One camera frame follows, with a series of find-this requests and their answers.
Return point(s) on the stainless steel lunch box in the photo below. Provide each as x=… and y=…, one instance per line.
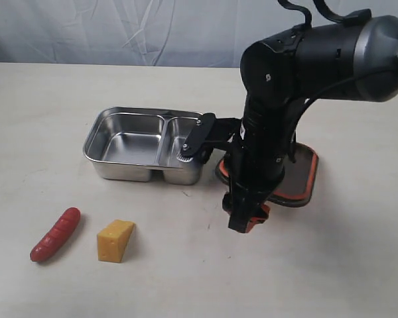
x=133, y=144

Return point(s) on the yellow toy cheese wedge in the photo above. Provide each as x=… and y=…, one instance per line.
x=113, y=240

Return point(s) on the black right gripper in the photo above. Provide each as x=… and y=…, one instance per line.
x=256, y=163

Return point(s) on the dark transparent lunch box lid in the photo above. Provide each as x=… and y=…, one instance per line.
x=294, y=187

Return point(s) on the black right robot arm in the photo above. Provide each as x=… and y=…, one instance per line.
x=283, y=75

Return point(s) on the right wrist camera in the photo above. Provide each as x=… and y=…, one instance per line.
x=209, y=133

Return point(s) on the red toy sausage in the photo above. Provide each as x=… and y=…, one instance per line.
x=57, y=236

